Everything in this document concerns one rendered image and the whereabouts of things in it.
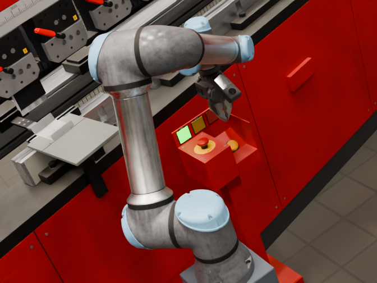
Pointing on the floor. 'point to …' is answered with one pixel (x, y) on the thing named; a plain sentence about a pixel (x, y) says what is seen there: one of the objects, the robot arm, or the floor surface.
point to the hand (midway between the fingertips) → (226, 118)
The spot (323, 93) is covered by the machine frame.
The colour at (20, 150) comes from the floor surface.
